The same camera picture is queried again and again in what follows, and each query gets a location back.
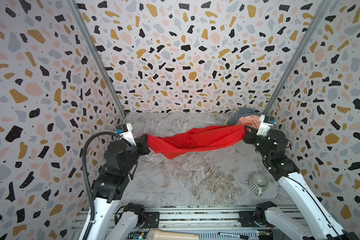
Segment red t shirt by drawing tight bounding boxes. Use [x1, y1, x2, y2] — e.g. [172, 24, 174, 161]
[148, 126, 246, 160]

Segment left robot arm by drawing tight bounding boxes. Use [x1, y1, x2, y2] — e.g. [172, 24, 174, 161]
[82, 132, 150, 240]

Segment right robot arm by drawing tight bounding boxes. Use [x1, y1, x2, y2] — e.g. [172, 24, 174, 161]
[243, 126, 358, 240]

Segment pink t shirt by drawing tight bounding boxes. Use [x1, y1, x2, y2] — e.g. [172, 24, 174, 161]
[236, 115, 261, 129]

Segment grey-blue t shirt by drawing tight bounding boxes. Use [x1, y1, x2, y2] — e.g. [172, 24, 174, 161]
[231, 108, 262, 122]

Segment pale green plastic basket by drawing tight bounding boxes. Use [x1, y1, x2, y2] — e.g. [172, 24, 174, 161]
[225, 109, 239, 126]

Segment green circuit board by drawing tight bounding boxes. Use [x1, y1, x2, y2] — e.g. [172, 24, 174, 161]
[127, 231, 147, 240]

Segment beige cylinder roll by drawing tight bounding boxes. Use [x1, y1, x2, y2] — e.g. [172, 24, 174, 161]
[146, 230, 200, 240]

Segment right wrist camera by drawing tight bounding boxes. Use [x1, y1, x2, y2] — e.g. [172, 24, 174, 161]
[257, 115, 276, 136]

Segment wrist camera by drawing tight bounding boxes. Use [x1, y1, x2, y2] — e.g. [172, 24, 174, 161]
[115, 123, 136, 146]
[257, 115, 276, 136]

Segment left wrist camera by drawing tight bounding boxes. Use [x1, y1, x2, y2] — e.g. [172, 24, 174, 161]
[115, 123, 136, 146]

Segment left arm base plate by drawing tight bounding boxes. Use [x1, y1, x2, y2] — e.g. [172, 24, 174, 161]
[134, 212, 160, 230]

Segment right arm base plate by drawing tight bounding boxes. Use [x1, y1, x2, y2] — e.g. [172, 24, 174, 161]
[238, 209, 273, 228]

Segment aluminium rail frame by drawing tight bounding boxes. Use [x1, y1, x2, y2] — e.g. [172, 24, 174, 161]
[70, 204, 328, 240]

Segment right aluminium corner post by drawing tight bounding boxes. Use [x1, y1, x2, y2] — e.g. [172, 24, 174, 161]
[264, 0, 332, 115]

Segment aluminium corner post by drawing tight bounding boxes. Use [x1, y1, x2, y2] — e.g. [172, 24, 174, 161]
[264, 0, 332, 115]
[66, 1, 127, 120]

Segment left aluminium corner post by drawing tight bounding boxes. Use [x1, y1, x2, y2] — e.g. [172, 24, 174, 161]
[66, 1, 127, 120]

